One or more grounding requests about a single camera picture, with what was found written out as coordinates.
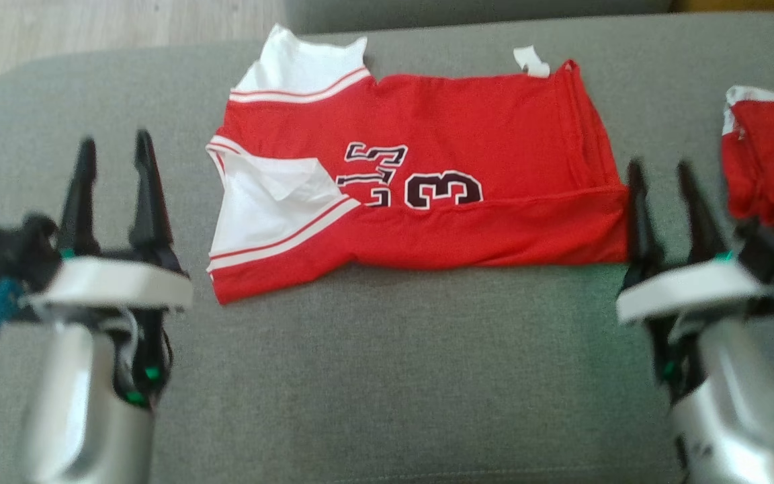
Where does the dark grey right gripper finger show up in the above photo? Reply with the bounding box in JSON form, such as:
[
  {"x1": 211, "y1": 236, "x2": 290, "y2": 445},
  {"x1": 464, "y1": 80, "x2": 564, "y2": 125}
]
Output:
[
  {"x1": 624, "y1": 159, "x2": 663, "y2": 266},
  {"x1": 677, "y1": 161, "x2": 727, "y2": 263}
]

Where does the grey sofa seat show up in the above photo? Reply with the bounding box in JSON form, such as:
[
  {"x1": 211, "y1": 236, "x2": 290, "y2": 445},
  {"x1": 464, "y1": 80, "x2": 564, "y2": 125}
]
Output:
[{"x1": 0, "y1": 10, "x2": 774, "y2": 484}]

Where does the yellow sofa back cushion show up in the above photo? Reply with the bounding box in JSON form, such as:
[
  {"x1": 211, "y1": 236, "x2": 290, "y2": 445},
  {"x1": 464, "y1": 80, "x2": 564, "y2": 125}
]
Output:
[{"x1": 669, "y1": 0, "x2": 774, "y2": 13}]

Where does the red white basketball jersey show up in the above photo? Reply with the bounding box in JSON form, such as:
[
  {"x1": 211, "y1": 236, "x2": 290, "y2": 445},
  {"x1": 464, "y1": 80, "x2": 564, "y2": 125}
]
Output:
[{"x1": 206, "y1": 24, "x2": 630, "y2": 305}]

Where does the grey sofa seat cushion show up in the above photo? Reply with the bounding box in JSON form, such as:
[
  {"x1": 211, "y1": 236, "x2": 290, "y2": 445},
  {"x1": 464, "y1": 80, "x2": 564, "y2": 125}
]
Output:
[{"x1": 283, "y1": 0, "x2": 673, "y2": 34}]

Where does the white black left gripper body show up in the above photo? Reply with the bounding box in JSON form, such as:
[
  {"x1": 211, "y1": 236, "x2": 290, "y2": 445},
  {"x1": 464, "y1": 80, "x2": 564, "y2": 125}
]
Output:
[{"x1": 28, "y1": 245, "x2": 193, "y2": 407}]

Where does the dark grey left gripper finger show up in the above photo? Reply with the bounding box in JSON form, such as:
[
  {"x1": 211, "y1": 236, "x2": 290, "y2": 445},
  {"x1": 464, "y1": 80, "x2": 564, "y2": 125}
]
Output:
[
  {"x1": 58, "y1": 136, "x2": 100, "y2": 255},
  {"x1": 128, "y1": 129, "x2": 176, "y2": 251}
]

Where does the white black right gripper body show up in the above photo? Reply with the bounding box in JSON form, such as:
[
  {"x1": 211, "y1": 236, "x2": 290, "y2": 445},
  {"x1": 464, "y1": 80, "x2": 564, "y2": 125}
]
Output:
[{"x1": 615, "y1": 259, "x2": 774, "y2": 401}]

